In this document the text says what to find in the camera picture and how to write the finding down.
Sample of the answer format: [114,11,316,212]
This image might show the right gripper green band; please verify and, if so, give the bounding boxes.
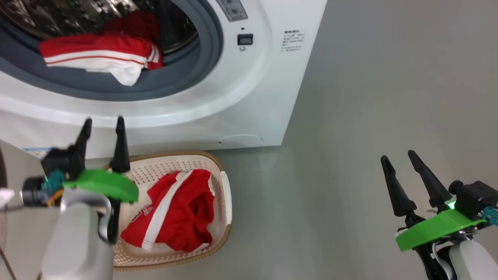
[381,150,487,280]

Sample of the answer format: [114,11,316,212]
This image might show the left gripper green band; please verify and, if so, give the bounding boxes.
[62,115,139,245]

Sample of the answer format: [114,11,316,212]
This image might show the red white striped garment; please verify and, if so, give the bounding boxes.
[39,11,164,87]

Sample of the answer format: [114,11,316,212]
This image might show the red shorts with white stripe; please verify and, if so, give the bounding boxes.
[121,169,216,252]

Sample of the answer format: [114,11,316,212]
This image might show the grey rubber door seal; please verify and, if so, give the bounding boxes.
[0,0,224,102]

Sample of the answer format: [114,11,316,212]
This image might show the cream perforated laundry basket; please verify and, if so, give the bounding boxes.
[103,151,233,272]

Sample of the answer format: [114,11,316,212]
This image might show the white front-load washing machine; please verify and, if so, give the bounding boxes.
[0,0,328,160]

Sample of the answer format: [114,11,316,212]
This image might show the blue energy label sticker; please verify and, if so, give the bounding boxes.
[23,147,53,159]

